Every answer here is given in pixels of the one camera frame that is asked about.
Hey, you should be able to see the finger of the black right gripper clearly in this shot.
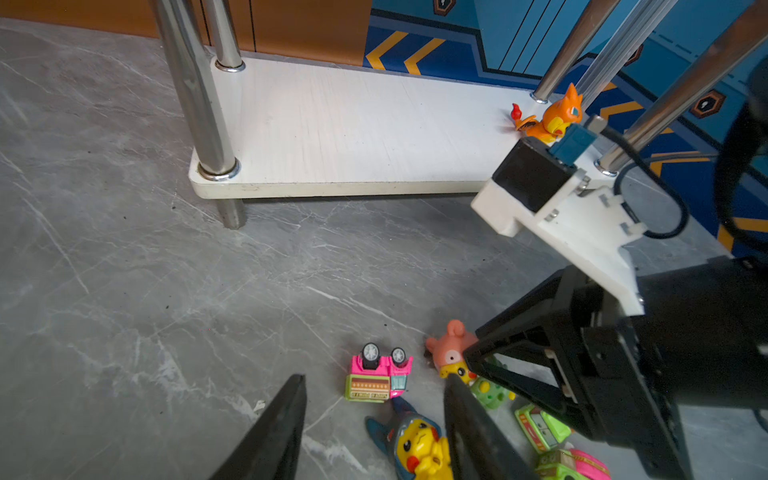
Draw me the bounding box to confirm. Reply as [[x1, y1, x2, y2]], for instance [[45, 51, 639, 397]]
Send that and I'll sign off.
[[464, 281, 567, 375], [470, 365, 585, 432]]

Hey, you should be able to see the pink green toy figure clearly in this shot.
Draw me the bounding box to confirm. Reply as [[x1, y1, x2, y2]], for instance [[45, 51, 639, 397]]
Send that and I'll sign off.
[[425, 319, 516, 410]]

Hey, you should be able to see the yellow pikachu toy figure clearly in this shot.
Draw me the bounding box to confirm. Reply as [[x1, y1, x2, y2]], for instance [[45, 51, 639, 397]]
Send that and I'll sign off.
[[365, 397, 454, 480]]

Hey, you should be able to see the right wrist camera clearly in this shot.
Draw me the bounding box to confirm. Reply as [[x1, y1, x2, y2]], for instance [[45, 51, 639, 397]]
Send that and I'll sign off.
[[471, 139, 647, 316]]

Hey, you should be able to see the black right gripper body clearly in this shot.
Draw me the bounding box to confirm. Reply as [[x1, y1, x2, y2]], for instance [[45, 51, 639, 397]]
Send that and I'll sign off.
[[547, 257, 767, 479]]

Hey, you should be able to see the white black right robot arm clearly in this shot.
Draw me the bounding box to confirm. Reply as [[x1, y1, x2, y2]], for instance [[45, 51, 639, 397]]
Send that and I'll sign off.
[[464, 63, 767, 479]]

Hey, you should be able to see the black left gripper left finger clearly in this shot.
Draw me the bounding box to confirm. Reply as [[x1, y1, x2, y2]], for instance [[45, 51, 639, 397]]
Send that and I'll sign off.
[[210, 374, 307, 479]]

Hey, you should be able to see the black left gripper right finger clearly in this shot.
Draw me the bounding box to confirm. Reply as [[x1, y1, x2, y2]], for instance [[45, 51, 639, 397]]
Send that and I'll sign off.
[[443, 375, 539, 480]]

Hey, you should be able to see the orange dragon toy figure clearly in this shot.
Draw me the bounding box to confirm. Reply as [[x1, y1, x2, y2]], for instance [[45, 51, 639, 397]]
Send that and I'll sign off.
[[510, 83, 583, 146]]

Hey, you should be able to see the white two-tier shelf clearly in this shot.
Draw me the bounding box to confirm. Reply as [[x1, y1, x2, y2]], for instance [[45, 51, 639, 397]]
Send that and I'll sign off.
[[149, 0, 768, 230]]

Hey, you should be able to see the orange green toy truck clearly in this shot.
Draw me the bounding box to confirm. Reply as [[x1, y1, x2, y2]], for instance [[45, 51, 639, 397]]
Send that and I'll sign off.
[[515, 404, 573, 454]]

